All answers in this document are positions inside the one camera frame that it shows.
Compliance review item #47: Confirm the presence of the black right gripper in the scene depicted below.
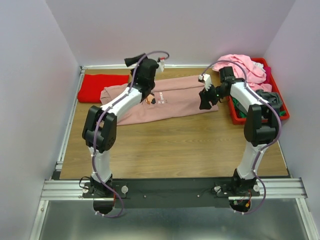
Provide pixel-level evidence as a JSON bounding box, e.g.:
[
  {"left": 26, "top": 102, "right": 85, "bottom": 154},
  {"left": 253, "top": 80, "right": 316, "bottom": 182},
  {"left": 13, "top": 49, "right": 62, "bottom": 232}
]
[{"left": 197, "top": 82, "right": 227, "bottom": 111}]

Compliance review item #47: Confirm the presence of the dusty pink graphic t-shirt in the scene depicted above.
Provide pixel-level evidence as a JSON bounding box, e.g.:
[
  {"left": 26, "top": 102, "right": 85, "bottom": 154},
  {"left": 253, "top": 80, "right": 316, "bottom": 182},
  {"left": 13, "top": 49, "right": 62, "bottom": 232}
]
[{"left": 99, "top": 75, "right": 220, "bottom": 126}]

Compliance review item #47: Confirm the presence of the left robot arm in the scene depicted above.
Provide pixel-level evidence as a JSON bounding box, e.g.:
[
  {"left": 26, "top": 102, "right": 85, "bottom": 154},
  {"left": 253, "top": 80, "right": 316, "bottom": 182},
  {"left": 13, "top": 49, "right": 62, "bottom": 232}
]
[{"left": 82, "top": 53, "right": 167, "bottom": 198}]

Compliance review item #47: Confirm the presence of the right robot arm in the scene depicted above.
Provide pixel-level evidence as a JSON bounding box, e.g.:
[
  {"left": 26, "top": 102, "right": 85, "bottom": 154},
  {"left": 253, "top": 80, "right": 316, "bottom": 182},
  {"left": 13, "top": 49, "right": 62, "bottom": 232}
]
[{"left": 198, "top": 66, "right": 281, "bottom": 196}]

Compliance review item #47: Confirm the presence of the green t-shirt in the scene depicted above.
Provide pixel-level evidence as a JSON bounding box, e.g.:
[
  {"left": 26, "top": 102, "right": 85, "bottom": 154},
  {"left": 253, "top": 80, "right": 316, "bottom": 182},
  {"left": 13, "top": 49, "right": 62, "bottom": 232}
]
[{"left": 232, "top": 95, "right": 286, "bottom": 118}]

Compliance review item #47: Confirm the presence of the red plastic bin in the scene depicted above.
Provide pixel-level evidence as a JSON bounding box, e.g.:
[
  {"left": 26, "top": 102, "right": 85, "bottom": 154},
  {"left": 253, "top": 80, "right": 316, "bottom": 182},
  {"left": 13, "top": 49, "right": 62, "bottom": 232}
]
[{"left": 220, "top": 54, "right": 290, "bottom": 125}]

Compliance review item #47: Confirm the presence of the folded red t-shirt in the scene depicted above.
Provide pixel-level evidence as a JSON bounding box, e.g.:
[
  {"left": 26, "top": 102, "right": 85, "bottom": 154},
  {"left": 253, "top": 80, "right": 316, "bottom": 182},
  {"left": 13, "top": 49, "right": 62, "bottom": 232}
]
[{"left": 77, "top": 74, "right": 129, "bottom": 104}]

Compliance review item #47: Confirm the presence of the light pink t-shirt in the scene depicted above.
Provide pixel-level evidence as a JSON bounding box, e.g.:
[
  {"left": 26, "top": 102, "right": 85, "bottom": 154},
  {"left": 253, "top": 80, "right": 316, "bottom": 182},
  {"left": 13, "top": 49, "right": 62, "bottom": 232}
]
[{"left": 212, "top": 54, "right": 272, "bottom": 92}]

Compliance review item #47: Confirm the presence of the white printed t-shirt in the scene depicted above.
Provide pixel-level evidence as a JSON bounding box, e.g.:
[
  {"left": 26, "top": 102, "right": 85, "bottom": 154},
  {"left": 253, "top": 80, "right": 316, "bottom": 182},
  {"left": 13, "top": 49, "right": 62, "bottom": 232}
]
[{"left": 253, "top": 61, "right": 266, "bottom": 73}]

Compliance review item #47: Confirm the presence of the magenta t-shirt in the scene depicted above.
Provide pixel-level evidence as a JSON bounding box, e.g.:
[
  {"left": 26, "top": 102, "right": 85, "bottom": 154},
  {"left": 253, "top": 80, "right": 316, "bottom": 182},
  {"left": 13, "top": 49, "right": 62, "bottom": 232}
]
[{"left": 263, "top": 66, "right": 272, "bottom": 84}]

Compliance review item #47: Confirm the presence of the grey t-shirt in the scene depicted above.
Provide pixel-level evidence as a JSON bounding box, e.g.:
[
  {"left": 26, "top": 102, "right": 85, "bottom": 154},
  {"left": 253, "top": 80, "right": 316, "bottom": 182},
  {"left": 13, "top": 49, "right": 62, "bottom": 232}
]
[{"left": 232, "top": 89, "right": 283, "bottom": 118}]

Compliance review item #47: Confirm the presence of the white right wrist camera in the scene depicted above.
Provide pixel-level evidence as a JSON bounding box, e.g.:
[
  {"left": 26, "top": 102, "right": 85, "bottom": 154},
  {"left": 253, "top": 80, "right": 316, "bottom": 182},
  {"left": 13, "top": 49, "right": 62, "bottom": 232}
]
[{"left": 198, "top": 73, "right": 213, "bottom": 92}]

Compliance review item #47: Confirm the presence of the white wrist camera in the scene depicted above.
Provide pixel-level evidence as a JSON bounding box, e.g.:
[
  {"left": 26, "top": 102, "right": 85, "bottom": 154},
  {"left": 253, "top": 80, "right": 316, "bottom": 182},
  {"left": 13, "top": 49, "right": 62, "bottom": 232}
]
[
  {"left": 156, "top": 57, "right": 166, "bottom": 74},
  {"left": 198, "top": 73, "right": 213, "bottom": 92}
]

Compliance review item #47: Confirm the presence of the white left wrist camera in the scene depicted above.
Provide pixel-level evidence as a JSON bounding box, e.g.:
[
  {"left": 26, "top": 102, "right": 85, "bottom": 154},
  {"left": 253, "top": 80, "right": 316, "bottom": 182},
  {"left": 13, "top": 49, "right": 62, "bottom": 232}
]
[{"left": 156, "top": 57, "right": 166, "bottom": 74}]

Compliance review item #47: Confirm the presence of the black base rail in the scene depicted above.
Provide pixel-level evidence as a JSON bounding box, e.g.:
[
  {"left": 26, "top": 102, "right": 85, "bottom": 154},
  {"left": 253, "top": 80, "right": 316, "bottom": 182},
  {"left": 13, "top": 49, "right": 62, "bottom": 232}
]
[{"left": 79, "top": 177, "right": 262, "bottom": 210}]

